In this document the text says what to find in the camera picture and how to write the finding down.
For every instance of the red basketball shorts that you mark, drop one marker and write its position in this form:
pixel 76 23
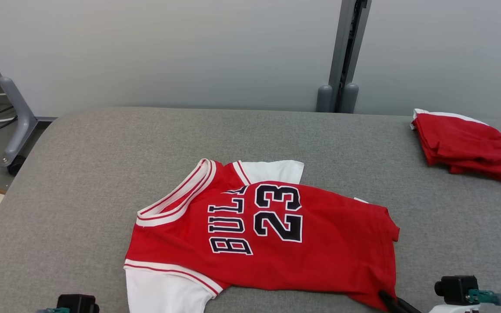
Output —
pixel 468 145

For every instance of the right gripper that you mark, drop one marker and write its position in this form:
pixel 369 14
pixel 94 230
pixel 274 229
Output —
pixel 457 309

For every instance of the red Bulls 23 jersey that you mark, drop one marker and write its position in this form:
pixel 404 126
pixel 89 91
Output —
pixel 342 248

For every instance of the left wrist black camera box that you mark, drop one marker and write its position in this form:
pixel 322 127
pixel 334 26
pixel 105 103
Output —
pixel 78 304

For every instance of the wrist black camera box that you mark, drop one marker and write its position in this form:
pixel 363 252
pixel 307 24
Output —
pixel 78 304
pixel 457 290

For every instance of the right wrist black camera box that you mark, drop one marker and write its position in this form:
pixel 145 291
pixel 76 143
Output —
pixel 457 290

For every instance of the grey partition leg with caster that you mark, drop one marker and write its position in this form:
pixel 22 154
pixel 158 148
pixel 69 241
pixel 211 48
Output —
pixel 22 121

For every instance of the grey partition joint post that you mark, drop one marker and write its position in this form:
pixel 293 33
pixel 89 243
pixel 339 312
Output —
pixel 344 52

